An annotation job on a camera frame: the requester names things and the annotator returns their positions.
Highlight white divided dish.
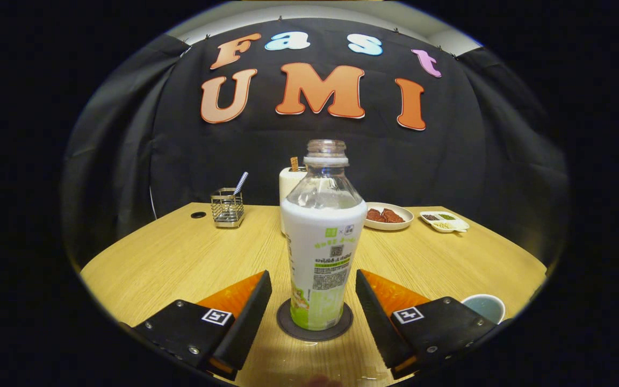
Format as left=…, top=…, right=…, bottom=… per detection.
left=420, top=211, right=470, bottom=234

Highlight black backdrop cloth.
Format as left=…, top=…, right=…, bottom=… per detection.
left=62, top=18, right=571, bottom=269

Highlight wooden table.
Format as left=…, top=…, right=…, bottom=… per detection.
left=80, top=202, right=548, bottom=387

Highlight white round plate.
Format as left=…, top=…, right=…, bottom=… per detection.
left=364, top=202, right=414, bottom=231

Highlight white cup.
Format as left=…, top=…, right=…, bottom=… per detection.
left=461, top=293, right=506, bottom=325

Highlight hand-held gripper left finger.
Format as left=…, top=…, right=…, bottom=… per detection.
left=132, top=270, right=272, bottom=381

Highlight metal wire mesh holder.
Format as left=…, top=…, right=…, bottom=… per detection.
left=211, top=188, right=245, bottom=228

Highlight dark brown round coaster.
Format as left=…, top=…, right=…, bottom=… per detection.
left=276, top=298, right=354, bottom=342

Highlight clear juice bottle white label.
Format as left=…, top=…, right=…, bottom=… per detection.
left=280, top=139, right=368, bottom=331

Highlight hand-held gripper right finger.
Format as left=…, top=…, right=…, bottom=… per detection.
left=355, top=269, right=498, bottom=380

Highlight white toaster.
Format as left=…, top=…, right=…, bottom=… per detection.
left=279, top=167, right=307, bottom=235

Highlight brown food pieces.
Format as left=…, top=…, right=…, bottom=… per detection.
left=366, top=208, right=405, bottom=224

